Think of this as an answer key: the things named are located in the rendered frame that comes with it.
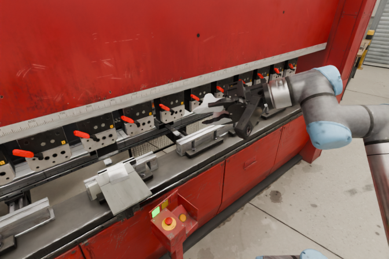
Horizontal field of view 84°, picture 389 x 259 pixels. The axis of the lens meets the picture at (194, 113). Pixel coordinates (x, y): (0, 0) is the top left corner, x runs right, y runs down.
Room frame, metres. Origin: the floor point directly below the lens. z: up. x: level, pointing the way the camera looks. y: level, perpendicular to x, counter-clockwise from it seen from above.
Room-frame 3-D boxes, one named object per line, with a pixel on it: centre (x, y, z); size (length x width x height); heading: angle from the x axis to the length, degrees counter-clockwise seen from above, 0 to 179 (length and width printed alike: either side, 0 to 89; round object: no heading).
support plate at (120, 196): (0.74, 0.35, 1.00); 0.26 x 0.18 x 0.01; 38
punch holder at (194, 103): (1.21, -0.02, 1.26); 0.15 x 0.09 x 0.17; 128
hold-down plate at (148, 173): (0.83, 0.37, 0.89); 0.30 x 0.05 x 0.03; 128
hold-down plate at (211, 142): (1.18, -0.07, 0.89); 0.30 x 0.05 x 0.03; 128
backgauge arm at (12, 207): (0.88, 1.03, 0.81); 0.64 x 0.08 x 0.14; 38
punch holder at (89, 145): (0.84, 0.46, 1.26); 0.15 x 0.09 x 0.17; 128
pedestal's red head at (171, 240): (0.73, 0.11, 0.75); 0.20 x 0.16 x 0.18; 138
